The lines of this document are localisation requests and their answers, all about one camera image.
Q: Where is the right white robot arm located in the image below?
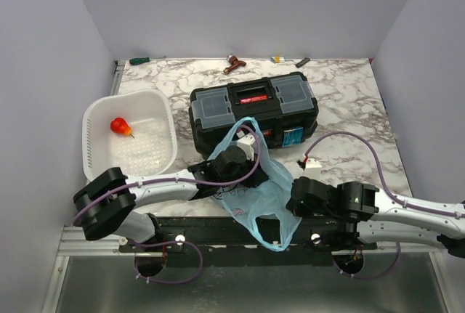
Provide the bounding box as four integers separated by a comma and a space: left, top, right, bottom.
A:
286, 176, 464, 258

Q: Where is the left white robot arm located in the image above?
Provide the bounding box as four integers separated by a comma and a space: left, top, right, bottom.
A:
73, 146, 269, 251

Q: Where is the red fake pear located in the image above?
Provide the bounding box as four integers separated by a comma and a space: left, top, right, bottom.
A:
110, 117, 134, 138

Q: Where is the black plastic toolbox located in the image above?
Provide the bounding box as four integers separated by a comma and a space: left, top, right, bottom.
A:
189, 72, 319, 158

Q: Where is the white plastic basket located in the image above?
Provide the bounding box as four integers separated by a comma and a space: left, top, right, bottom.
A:
82, 89, 177, 181

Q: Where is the brown faucet tap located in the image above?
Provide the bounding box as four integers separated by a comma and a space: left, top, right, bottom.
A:
223, 54, 246, 74

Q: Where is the yellow white small connector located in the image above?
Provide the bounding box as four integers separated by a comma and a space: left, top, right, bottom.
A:
271, 56, 286, 63

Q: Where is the small black clip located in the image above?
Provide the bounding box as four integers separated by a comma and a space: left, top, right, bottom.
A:
295, 57, 310, 68

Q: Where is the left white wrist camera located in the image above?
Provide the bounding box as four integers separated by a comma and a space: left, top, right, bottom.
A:
236, 129, 256, 161

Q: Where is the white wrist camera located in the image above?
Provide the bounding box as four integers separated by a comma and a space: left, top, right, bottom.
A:
236, 129, 256, 161
297, 156, 322, 180

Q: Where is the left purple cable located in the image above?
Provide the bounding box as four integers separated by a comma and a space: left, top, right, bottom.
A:
71, 123, 263, 285

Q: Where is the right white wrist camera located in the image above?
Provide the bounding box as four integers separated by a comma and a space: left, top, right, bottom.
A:
297, 156, 322, 180

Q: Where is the green handled screwdriver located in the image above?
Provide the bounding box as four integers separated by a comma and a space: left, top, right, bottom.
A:
129, 56, 166, 65

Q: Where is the aluminium frame profile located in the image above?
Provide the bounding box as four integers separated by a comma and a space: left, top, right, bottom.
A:
57, 225, 128, 256

